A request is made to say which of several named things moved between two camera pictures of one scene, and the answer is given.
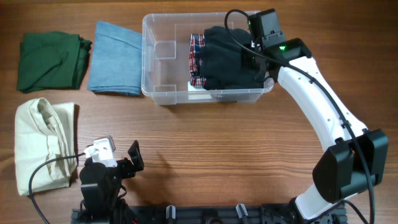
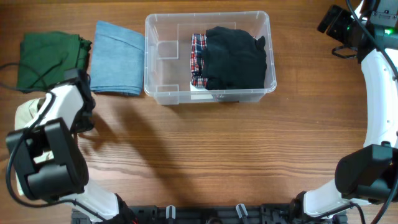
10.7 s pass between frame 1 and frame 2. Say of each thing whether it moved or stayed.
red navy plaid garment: stayed
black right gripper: moved
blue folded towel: stayed
